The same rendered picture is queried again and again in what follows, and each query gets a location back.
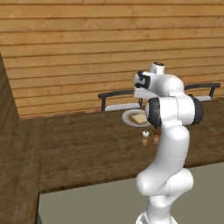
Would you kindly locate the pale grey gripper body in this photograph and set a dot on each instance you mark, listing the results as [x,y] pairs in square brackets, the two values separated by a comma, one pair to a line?
[143,93]

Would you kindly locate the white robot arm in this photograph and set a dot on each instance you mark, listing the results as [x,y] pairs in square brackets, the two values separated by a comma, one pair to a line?
[172,140]

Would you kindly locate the toasted bread slice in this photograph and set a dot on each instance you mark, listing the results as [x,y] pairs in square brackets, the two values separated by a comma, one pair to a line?
[140,118]

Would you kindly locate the white round plate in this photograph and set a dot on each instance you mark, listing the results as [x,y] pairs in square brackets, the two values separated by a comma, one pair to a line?
[127,118]

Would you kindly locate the black chair with white seat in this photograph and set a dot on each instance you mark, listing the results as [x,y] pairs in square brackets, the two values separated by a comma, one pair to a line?
[116,94]
[204,85]

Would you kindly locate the wooden shaker with white top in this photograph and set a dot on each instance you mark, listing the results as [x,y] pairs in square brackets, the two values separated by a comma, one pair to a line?
[145,134]

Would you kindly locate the wooden shaker with dark top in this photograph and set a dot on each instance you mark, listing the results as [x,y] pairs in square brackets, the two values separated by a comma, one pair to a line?
[156,139]

